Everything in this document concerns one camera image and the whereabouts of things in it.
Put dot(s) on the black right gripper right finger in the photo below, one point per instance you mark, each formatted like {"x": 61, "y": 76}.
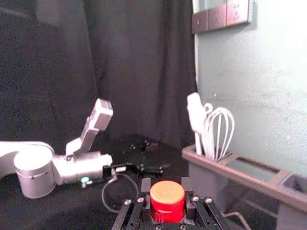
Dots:
{"x": 204, "y": 213}

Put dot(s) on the grey wall socket panel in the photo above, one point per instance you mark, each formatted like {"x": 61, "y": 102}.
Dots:
{"x": 220, "y": 15}

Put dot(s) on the clear glass bottle red cap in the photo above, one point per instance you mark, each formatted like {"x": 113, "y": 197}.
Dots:
{"x": 167, "y": 201}

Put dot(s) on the black rack with steel bars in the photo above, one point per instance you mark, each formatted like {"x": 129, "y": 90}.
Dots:
{"x": 239, "y": 172}

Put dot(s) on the white silicone whisk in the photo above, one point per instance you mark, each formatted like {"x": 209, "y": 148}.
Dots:
{"x": 217, "y": 134}

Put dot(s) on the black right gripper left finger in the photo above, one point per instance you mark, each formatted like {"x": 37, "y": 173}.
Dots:
{"x": 134, "y": 215}

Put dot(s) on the black table cloth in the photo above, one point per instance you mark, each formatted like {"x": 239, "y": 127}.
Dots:
{"x": 72, "y": 210}

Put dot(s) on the white silicone spatula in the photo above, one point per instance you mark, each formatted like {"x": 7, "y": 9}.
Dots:
{"x": 195, "y": 115}

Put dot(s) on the grey plastic utensil container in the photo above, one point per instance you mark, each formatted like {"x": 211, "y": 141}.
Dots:
{"x": 206, "y": 187}
{"x": 295, "y": 206}

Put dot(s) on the black curtain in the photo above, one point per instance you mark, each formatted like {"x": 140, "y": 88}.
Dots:
{"x": 120, "y": 72}

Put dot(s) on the white silicone basting brush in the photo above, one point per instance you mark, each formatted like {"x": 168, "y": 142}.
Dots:
{"x": 207, "y": 108}

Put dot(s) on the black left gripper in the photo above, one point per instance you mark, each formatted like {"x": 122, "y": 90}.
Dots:
{"x": 124, "y": 169}

